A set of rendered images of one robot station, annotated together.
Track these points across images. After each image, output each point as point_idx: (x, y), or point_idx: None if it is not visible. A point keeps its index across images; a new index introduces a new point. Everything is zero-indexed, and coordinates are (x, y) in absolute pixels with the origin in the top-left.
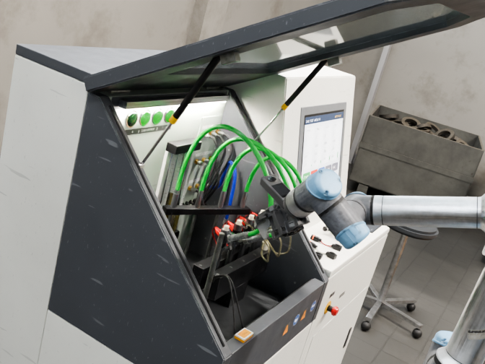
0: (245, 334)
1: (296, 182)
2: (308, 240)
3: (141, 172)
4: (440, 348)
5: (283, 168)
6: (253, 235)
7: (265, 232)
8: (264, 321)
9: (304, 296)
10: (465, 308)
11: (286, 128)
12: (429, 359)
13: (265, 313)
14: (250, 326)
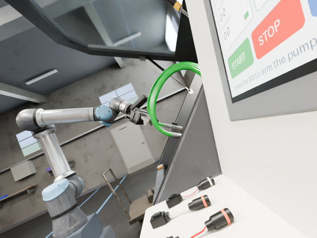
0: (159, 165)
1: (221, 81)
2: (169, 163)
3: (186, 93)
4: (72, 172)
5: (202, 69)
6: (161, 125)
7: (149, 122)
8: (159, 173)
9: (155, 191)
10: (62, 152)
11: (190, 18)
12: (74, 184)
13: (163, 174)
14: (162, 169)
